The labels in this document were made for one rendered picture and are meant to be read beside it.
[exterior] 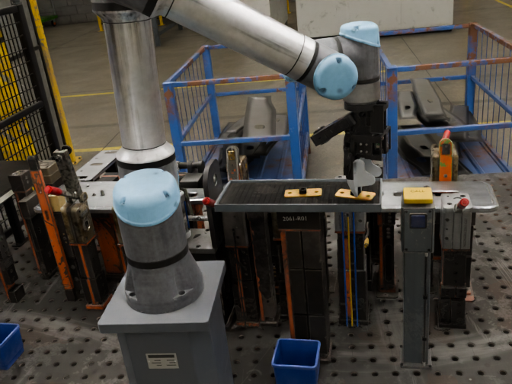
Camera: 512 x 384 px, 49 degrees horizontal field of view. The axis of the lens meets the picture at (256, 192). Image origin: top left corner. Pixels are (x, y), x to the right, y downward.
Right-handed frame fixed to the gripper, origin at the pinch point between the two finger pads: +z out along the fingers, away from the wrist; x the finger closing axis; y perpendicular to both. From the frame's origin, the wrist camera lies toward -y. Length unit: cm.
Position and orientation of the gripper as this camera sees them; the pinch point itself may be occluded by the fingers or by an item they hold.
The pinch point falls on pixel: (354, 188)
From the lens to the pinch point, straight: 127.0
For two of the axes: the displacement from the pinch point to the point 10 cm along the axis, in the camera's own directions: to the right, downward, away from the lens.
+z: 1.0, 9.0, 4.1
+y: 8.8, 1.1, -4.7
